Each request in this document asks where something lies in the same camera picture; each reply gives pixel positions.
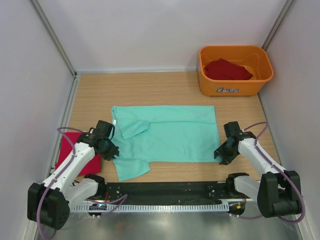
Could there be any folded magenta t shirt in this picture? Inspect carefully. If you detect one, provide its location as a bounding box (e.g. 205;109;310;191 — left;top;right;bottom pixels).
55;132;102;176

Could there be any aluminium corner post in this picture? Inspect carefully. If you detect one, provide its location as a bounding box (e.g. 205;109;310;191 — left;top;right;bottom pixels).
261;0;297;51
29;0;77;78

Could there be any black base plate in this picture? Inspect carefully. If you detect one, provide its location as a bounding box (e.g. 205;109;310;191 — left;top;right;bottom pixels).
105;181;245;205

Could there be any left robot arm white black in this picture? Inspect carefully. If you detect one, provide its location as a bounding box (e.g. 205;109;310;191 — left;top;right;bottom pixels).
27;120;119;230

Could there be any orange plastic bin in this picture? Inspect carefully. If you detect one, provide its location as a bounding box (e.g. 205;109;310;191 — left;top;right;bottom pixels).
198;45;274;97

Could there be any teal t shirt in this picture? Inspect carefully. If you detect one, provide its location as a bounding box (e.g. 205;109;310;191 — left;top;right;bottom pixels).
111;105;221;181

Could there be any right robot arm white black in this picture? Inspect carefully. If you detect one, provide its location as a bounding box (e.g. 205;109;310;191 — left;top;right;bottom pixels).
214;121;306;223

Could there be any right aluminium corner post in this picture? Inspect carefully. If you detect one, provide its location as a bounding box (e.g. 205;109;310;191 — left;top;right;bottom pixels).
261;0;297;51

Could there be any white slotted cable duct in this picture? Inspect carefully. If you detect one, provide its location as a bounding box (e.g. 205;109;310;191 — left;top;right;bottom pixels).
70;202;230;214

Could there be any dark red t shirt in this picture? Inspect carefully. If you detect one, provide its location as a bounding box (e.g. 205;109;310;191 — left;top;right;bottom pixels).
204;58;253;80

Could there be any left aluminium corner post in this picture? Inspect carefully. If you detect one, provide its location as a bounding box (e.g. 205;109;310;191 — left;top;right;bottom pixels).
29;0;77;78

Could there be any aluminium frame rail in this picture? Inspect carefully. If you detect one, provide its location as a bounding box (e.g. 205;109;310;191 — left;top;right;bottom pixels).
44;179;305;201

